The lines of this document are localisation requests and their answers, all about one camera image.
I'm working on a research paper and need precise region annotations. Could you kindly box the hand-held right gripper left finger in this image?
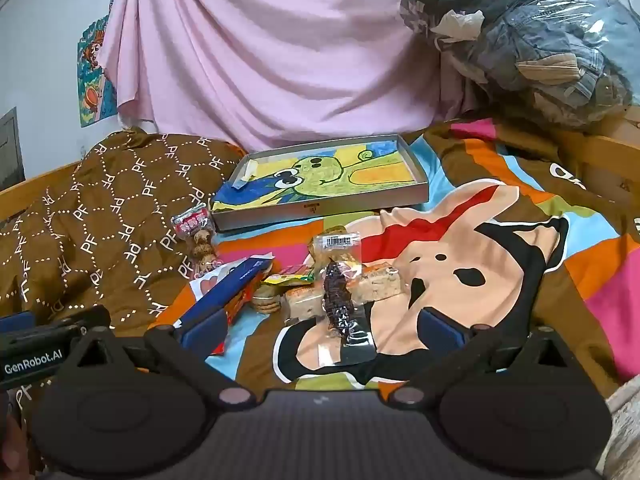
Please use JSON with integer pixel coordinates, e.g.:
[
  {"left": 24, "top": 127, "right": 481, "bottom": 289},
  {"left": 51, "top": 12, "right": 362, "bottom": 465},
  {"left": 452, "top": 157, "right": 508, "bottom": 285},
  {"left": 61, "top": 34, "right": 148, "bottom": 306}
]
[{"left": 55, "top": 309, "right": 257, "bottom": 408}]

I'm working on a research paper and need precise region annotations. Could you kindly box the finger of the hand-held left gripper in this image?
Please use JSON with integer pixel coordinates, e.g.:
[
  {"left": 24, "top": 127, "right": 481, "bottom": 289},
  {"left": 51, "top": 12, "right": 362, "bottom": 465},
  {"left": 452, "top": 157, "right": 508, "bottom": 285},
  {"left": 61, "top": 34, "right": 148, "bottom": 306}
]
[{"left": 30, "top": 305, "right": 112, "bottom": 342}]

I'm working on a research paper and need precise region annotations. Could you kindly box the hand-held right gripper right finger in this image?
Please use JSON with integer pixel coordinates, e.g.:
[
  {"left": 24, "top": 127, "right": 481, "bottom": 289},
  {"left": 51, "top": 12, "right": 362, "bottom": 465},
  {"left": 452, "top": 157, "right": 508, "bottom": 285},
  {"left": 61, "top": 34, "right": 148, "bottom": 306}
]
[{"left": 390, "top": 309, "right": 588, "bottom": 408}]

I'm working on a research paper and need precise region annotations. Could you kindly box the blue snack box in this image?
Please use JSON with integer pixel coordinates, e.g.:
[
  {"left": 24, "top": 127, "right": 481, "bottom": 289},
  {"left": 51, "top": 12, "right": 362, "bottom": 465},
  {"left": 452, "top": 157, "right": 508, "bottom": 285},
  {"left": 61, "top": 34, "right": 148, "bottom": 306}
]
[{"left": 179, "top": 255, "right": 274, "bottom": 351}]

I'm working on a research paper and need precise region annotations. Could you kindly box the red cookie packet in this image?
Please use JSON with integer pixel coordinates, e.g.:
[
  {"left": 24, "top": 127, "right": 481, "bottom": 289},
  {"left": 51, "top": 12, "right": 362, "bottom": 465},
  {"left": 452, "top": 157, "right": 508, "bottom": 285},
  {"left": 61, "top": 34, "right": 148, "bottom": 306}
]
[{"left": 215, "top": 280, "right": 287, "bottom": 357}]

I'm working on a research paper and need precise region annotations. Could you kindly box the cake bar packet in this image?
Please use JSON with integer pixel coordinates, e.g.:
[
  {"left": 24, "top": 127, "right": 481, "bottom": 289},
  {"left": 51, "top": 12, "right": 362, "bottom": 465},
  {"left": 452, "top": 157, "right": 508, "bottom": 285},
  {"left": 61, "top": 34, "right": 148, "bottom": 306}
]
[
  {"left": 282, "top": 284, "right": 327, "bottom": 322},
  {"left": 349, "top": 266, "right": 404, "bottom": 304}
]

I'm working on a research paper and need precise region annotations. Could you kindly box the quail egg skewer packet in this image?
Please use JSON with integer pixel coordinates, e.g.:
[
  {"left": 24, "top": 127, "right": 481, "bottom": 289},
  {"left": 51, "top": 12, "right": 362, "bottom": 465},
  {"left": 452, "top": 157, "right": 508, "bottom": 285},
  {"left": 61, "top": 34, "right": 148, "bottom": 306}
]
[{"left": 171, "top": 206, "right": 222, "bottom": 273}]

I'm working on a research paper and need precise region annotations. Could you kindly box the yellow green snack packet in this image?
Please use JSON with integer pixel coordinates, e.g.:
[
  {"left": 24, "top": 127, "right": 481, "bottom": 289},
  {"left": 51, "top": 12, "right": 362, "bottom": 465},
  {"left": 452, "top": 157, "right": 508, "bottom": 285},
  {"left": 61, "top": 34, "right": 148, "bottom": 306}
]
[{"left": 262, "top": 266, "right": 315, "bottom": 287}]

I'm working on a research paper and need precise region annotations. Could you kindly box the grey shallow tray box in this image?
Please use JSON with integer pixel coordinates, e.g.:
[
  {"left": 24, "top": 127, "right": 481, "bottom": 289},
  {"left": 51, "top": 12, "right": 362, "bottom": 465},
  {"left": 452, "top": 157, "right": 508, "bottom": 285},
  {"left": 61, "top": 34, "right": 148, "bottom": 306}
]
[{"left": 209, "top": 133, "right": 430, "bottom": 232}]

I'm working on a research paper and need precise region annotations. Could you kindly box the person's left hand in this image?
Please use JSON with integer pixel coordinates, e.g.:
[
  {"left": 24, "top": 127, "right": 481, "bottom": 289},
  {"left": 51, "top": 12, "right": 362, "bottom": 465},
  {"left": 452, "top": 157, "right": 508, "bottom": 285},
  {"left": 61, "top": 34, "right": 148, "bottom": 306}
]
[{"left": 0, "top": 392, "right": 32, "bottom": 480}]

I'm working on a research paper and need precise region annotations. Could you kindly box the dark dried snack packet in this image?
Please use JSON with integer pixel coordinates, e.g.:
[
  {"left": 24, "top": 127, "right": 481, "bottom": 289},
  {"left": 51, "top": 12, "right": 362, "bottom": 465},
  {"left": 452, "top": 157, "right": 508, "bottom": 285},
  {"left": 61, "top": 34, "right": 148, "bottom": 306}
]
[{"left": 319, "top": 259, "right": 379, "bottom": 367}]

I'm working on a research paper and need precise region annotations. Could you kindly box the colourful cartoon printed blanket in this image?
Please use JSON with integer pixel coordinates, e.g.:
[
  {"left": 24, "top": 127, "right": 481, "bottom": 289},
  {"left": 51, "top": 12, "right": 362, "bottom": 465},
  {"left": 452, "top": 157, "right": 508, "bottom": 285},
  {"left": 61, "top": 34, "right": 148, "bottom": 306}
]
[{"left": 150, "top": 117, "right": 640, "bottom": 397}]

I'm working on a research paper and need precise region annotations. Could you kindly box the brown patterned duvet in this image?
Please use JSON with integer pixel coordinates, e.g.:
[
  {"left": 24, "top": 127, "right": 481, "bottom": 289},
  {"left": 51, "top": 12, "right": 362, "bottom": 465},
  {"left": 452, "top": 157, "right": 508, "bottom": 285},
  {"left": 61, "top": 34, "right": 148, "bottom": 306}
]
[{"left": 0, "top": 127, "right": 249, "bottom": 343}]

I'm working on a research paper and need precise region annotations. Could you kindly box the clear snack packet white label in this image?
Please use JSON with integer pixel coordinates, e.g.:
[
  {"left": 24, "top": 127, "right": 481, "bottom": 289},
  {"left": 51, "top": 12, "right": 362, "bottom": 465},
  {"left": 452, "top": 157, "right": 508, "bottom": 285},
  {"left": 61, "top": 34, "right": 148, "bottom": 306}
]
[{"left": 306, "top": 230, "right": 362, "bottom": 267}]

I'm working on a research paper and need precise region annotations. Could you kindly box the cartoon drawing sheet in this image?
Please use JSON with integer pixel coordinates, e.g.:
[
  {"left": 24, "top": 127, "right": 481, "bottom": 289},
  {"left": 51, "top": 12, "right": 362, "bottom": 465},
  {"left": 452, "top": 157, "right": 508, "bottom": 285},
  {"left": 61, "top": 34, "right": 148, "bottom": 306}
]
[{"left": 214, "top": 139, "right": 417, "bottom": 211}]

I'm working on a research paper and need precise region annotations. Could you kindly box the beige cloth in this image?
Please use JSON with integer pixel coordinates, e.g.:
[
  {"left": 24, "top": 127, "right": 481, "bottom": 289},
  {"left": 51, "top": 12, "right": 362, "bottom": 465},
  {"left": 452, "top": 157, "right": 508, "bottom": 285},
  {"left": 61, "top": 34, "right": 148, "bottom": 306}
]
[{"left": 602, "top": 374, "right": 640, "bottom": 480}]

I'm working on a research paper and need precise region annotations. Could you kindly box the pink cloth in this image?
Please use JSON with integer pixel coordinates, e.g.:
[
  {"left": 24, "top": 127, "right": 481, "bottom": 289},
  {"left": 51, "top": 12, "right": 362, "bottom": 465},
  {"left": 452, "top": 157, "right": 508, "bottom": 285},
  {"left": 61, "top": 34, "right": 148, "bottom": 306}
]
[{"left": 97, "top": 0, "right": 483, "bottom": 153}]

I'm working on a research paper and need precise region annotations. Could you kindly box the plastic bag of clothes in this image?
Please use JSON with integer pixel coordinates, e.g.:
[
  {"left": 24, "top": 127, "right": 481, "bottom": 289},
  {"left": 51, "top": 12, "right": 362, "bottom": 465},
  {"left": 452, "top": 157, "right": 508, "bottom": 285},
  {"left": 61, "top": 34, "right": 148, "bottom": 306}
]
[{"left": 400, "top": 0, "right": 640, "bottom": 132}]

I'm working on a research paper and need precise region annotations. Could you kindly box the grey wall panel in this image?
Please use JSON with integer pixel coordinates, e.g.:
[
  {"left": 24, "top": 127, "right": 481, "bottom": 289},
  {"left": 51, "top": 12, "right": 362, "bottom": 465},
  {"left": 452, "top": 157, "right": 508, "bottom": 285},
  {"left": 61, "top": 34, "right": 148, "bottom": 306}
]
[{"left": 0, "top": 107, "right": 26, "bottom": 192}]

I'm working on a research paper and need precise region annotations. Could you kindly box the cartoon wall poster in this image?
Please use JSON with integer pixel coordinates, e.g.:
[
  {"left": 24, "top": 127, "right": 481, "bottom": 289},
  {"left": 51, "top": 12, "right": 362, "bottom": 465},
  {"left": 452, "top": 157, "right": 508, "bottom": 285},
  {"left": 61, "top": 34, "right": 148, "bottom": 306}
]
[{"left": 76, "top": 10, "right": 119, "bottom": 129}]

